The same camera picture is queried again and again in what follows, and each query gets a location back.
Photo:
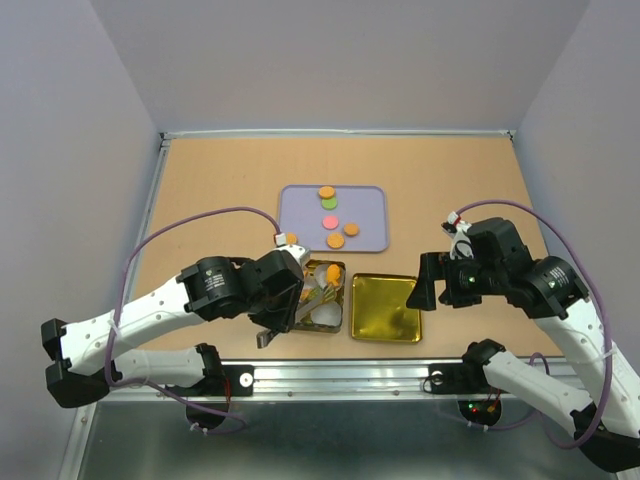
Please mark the orange fish cookie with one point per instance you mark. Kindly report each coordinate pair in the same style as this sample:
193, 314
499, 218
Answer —
334, 275

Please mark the tan round cookie top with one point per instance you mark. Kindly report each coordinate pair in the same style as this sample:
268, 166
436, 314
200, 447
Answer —
326, 192

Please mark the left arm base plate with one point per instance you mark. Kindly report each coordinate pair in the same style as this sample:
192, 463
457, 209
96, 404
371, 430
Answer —
235, 380

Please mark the gold cookie tin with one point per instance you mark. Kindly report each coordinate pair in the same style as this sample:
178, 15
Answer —
306, 324

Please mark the white paper cup bottom-right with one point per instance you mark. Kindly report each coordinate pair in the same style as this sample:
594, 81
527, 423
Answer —
327, 314

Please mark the green round cookie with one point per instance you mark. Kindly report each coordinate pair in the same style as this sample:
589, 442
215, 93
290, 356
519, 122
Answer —
329, 295
329, 203

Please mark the white paper cup top-right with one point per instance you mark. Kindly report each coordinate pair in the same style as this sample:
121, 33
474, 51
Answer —
320, 276

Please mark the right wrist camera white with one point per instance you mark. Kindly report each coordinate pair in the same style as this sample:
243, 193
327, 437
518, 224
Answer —
456, 229

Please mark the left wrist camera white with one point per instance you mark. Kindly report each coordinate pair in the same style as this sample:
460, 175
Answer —
300, 253

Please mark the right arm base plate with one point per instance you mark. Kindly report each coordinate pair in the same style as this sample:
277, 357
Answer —
456, 379

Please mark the tan round cookie bottom-middle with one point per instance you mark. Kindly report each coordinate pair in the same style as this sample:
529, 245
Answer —
335, 240

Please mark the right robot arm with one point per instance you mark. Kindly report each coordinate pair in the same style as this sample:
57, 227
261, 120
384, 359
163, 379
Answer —
603, 415

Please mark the aluminium frame rail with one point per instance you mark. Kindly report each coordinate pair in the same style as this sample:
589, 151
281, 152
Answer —
272, 378

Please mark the pink round cookie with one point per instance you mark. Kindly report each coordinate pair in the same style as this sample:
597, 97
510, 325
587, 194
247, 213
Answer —
330, 222

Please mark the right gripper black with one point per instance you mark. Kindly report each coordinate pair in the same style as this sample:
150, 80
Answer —
435, 266

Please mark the tan round cookie right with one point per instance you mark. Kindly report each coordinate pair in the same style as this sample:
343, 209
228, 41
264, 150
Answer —
351, 229

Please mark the lavender plastic tray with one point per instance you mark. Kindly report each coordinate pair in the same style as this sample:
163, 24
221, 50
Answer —
300, 212

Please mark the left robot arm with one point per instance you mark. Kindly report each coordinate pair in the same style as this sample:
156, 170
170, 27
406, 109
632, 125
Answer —
90, 356

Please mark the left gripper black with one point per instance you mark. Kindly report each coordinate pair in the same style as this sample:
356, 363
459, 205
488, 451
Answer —
283, 319

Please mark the metal tongs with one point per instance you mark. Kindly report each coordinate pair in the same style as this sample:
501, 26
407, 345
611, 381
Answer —
315, 300

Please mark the gold tin lid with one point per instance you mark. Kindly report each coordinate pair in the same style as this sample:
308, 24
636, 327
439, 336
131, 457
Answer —
379, 312

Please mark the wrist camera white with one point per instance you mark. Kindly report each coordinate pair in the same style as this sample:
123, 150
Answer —
456, 229
300, 253

